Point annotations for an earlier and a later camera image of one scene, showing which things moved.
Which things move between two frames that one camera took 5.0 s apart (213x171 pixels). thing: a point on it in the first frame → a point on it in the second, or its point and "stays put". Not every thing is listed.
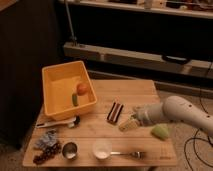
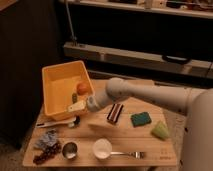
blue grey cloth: x=47 y=139 stays put
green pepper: x=75 y=99 stays put
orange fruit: x=82 y=89 stays put
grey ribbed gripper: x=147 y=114 → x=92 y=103
